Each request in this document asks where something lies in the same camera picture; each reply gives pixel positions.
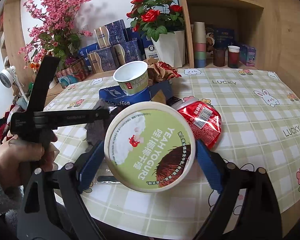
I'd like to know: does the red snack wrapper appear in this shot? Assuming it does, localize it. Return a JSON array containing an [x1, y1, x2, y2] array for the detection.
[[174, 98, 222, 149]]

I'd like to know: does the green yogurt cup lid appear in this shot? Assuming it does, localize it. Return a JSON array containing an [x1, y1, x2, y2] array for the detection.
[[104, 101, 196, 193]]

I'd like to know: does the blue coffee box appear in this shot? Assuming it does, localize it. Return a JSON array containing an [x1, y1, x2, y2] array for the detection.
[[99, 81, 173, 107]]

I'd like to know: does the green white yogurt cup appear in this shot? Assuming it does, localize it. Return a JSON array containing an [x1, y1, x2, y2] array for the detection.
[[113, 61, 149, 95]]

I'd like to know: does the person's left hand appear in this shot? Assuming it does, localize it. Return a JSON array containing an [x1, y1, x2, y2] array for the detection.
[[0, 135, 59, 191]]

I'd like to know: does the white desk fan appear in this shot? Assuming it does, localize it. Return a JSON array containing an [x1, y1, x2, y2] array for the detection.
[[0, 66, 17, 88]]

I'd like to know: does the green plaid bunny tablecloth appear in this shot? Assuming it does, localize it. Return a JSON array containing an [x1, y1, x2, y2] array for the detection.
[[43, 67, 300, 234]]

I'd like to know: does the blue gold gift box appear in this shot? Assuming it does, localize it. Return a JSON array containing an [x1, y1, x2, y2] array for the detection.
[[88, 46, 120, 74], [94, 20, 128, 49], [114, 40, 142, 65]]

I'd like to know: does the pink blossom plant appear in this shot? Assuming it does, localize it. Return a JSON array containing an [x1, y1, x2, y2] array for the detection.
[[18, 0, 92, 71]]

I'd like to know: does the brown crumpled paper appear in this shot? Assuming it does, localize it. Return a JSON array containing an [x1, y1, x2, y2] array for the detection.
[[144, 57, 181, 86]]

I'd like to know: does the brown glass cup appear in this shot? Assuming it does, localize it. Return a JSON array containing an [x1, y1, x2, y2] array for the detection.
[[213, 48, 225, 67]]

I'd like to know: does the dark drink cup white lid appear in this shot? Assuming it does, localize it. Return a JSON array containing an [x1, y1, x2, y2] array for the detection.
[[228, 46, 240, 68]]

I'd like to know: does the small blue purple box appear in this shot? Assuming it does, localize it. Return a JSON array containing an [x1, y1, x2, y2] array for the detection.
[[239, 43, 256, 67]]

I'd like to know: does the white flower pot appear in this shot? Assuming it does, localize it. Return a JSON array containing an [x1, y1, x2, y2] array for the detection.
[[152, 30, 185, 68]]

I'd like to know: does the white blue medicine box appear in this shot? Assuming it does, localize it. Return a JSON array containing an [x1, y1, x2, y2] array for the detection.
[[144, 44, 159, 59]]

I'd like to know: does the stack of pastel cups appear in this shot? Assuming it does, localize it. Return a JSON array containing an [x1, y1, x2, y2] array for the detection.
[[193, 22, 206, 68]]

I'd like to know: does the red rose bouquet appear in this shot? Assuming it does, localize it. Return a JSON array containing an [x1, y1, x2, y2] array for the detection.
[[126, 0, 185, 42]]

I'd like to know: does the wooden shelf unit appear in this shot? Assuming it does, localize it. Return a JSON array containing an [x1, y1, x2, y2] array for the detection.
[[173, 0, 300, 71]]

